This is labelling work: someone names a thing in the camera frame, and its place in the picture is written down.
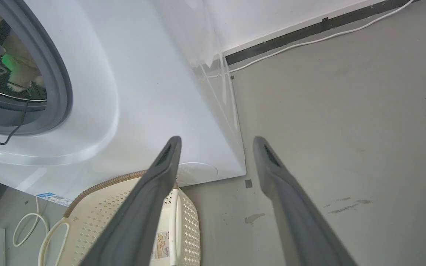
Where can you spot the blue white energy label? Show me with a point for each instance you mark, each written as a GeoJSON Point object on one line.
{"type": "Point", "coordinates": [54, 198]}

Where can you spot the cream perforated laundry basket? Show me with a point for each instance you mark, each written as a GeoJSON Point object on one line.
{"type": "Point", "coordinates": [98, 218]}

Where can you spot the black baseboard strip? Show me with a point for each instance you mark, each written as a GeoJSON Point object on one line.
{"type": "Point", "coordinates": [272, 44]}

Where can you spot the grey rubber door seal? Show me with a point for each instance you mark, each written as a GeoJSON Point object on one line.
{"type": "Point", "coordinates": [60, 85]}

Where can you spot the paper label on basket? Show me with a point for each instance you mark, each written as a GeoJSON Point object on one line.
{"type": "Point", "coordinates": [160, 245]}

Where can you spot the white washing machine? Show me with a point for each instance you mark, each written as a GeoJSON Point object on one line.
{"type": "Point", "coordinates": [142, 92]}

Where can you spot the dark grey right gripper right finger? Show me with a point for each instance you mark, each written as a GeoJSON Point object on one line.
{"type": "Point", "coordinates": [294, 221]}

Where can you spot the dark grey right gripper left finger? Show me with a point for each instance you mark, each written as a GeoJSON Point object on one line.
{"type": "Point", "coordinates": [139, 221]}

